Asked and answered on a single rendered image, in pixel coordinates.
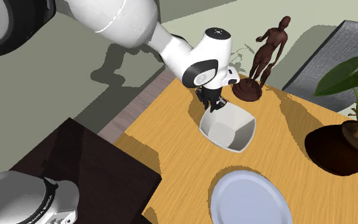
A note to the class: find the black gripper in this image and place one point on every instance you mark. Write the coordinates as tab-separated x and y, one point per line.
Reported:
209	93

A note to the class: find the white faceted bowl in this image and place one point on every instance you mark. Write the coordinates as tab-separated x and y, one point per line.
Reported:
228	130

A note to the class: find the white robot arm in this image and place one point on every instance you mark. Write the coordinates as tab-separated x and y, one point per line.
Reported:
126	21

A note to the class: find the wooden table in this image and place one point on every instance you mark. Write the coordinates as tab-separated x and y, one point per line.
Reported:
185	161

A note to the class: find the brown human figure statue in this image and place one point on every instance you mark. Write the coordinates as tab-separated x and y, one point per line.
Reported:
267	49

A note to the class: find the pale blue-grey plate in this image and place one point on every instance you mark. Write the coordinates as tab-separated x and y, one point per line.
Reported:
247	201

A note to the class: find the green plant in dark pot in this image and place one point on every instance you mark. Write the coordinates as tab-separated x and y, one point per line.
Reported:
333	152

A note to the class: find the grey textured rug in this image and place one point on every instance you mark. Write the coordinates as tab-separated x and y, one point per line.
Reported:
336	52

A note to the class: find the dark robot stand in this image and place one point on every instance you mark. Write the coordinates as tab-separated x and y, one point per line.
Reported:
98	173

